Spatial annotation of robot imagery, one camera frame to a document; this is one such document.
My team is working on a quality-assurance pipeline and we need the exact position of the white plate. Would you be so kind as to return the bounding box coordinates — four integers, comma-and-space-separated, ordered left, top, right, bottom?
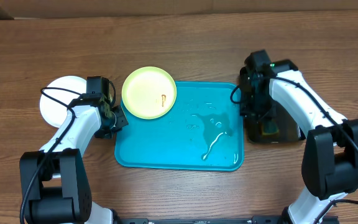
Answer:
39, 76, 86, 128

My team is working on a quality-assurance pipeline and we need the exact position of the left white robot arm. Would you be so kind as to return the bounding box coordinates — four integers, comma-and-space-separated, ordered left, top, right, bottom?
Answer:
19, 76, 128, 224

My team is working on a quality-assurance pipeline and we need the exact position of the teal plastic tray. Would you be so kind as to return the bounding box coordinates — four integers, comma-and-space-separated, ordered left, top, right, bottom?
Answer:
114, 81, 244, 171

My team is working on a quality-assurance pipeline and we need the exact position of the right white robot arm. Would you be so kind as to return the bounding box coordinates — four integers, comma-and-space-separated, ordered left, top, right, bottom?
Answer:
236, 50, 358, 223

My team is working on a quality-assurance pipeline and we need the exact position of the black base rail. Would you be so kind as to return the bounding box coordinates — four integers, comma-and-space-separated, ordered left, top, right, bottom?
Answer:
117, 215, 280, 224

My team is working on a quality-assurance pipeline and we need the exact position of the black water tray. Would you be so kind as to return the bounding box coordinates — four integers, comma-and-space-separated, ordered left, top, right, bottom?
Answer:
239, 67, 307, 144

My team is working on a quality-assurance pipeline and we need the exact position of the green yellow sponge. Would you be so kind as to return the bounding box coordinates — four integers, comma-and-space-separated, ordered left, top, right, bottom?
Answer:
259, 119, 279, 136

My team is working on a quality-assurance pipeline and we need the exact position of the yellow-green plate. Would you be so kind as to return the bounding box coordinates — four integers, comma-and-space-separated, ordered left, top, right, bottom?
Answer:
121, 67, 177, 119

